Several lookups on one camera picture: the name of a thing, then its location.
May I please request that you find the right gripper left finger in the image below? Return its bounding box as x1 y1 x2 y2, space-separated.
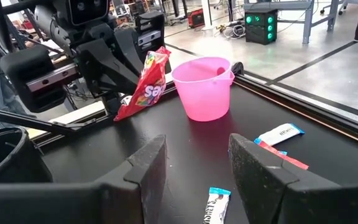
99 134 167 224

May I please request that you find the red Skittles candy pack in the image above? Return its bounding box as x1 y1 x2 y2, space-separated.
113 46 172 122
258 139 310 170

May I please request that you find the grey metal table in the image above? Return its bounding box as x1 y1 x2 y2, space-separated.
244 0 358 45

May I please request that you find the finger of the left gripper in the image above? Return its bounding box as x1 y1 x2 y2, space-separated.
115 27 145 75
79 39 141 97

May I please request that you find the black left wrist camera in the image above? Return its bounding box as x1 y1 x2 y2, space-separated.
68 0 110 26

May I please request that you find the green-lit computer tower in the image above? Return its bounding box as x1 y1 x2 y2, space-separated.
244 7 278 46

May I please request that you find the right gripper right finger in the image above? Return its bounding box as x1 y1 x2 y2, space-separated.
229 133 341 224

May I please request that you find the red box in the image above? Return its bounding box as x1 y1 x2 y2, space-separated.
187 7 205 29

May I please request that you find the black plastic bucket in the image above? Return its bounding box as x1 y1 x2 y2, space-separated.
0 126 54 184

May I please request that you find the black frame handle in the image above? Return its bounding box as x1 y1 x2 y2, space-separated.
231 61 245 76

